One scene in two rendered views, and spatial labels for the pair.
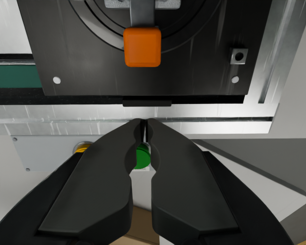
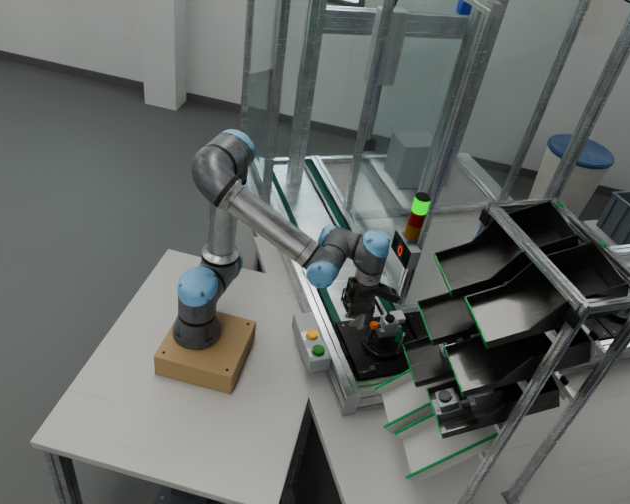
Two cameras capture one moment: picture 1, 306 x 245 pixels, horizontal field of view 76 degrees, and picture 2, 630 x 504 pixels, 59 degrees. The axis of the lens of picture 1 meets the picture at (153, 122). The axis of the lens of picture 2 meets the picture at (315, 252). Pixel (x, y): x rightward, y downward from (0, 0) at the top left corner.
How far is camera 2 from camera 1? 1.70 m
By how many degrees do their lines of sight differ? 68
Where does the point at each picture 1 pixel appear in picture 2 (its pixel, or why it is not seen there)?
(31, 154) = (304, 316)
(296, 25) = not seen: hidden behind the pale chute
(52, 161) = (303, 323)
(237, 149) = not seen: outside the picture
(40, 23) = not seen: hidden behind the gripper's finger
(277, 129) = (333, 444)
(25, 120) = (319, 317)
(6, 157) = (268, 313)
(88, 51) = (355, 333)
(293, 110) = (348, 446)
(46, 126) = (321, 322)
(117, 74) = (352, 340)
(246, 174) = (290, 443)
